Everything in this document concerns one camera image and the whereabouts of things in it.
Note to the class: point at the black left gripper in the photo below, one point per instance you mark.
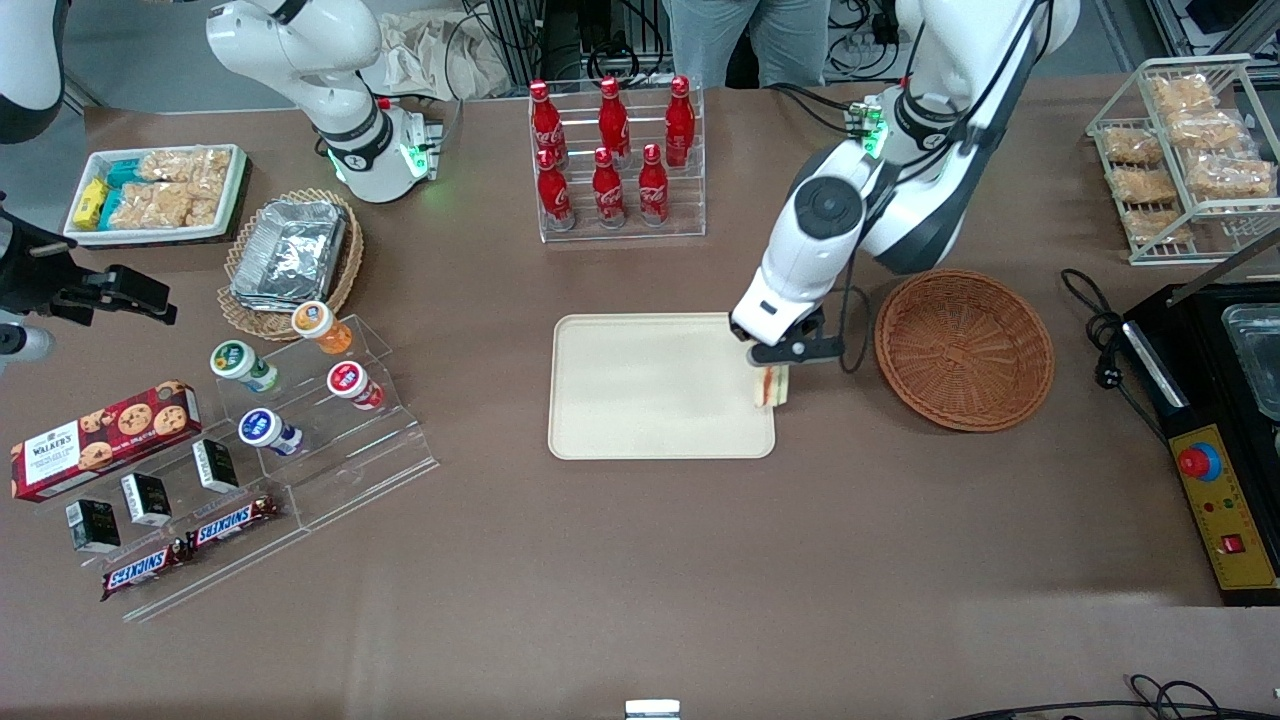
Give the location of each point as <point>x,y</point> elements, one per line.
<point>737,330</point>

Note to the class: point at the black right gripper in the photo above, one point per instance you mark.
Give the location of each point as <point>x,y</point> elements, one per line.
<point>38,272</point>

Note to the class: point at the triangular sandwich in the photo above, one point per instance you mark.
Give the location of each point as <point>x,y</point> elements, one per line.
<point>773,390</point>

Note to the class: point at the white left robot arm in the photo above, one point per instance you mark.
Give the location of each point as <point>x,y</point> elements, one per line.
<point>810,230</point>

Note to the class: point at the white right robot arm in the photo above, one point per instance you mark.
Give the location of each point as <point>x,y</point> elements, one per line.
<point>340,110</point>

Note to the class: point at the cream rectangular tray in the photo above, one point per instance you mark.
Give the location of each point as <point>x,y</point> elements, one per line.
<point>650,385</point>

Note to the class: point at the white rectangular snack tray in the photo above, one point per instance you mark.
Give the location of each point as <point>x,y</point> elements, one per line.
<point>235,190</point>

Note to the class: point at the brown round wicker basket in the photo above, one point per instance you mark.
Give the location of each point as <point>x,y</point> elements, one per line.
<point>965,350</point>

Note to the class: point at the light oval wicker basket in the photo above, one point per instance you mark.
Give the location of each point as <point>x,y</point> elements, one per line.
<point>345,270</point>

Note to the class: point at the clear rice cracker pack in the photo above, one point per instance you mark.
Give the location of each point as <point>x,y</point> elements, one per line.
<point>165,205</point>
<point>185,165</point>

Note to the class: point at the teal snack pack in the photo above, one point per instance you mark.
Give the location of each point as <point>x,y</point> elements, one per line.
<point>125,173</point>
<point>110,208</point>

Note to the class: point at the yellow snack pack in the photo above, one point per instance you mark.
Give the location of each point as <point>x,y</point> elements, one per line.
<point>90,203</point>

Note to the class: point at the green lid yogurt cup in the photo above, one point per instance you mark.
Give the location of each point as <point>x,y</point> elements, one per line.
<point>240,363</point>

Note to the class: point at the red Walkers cookie box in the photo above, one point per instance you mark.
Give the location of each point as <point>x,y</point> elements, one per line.
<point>100,440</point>

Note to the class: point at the stack of foil containers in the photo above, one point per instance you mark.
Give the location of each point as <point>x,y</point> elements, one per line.
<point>290,250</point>

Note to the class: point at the orange lid yogurt cup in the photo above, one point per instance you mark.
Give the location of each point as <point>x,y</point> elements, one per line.
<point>320,325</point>

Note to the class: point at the blue lid yogurt cup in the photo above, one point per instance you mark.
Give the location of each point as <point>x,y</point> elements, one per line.
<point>265,430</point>

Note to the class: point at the small black box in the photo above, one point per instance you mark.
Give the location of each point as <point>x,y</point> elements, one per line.
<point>215,465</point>
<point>93,525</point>
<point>146,498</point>

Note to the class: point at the clear acrylic bottle rack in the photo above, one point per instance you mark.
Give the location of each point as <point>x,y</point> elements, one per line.
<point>690,195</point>

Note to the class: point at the red cola bottle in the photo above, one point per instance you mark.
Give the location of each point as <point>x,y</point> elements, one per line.
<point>613,120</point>
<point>546,125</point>
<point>608,195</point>
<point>555,195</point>
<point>653,190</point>
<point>680,120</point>

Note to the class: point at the red lid yogurt cup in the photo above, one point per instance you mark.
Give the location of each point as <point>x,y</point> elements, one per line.
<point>352,384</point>

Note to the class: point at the Snickers chocolate bar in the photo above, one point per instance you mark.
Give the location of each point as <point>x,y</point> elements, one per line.
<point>230,522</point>
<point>140,570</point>

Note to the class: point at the clear acrylic stepped cup stand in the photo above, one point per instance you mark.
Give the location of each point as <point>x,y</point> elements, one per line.
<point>380,450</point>

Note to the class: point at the clear acrylic stepped snack stand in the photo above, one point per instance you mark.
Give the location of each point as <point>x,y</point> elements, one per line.
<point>220,570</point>

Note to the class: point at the person in grey trousers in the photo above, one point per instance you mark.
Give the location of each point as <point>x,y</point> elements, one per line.
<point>720,40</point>

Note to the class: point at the small white block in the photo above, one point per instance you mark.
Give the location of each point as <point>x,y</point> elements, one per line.
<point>652,710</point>

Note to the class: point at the beige crumpled cloth bag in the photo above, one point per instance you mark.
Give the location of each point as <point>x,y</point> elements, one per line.
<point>430,55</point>

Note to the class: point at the clear bread pack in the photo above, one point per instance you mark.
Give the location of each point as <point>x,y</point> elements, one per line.
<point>1158,226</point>
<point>1208,130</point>
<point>1135,147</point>
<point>1185,93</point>
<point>1145,186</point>
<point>1230,177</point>

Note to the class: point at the black appliance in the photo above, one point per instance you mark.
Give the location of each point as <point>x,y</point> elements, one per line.
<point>1195,360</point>

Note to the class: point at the red emergency stop button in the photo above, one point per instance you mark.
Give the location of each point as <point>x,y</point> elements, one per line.
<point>1200,462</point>

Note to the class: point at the yellow control panel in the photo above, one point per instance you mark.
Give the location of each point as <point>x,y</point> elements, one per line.
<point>1225,525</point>

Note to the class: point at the clear metal pan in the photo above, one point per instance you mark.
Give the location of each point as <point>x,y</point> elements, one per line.
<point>1255,360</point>

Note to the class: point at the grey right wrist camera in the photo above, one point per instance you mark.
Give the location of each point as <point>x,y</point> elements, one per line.
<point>25,345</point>

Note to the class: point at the aluminium frame with equipment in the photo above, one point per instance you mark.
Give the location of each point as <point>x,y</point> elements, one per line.
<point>560,35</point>

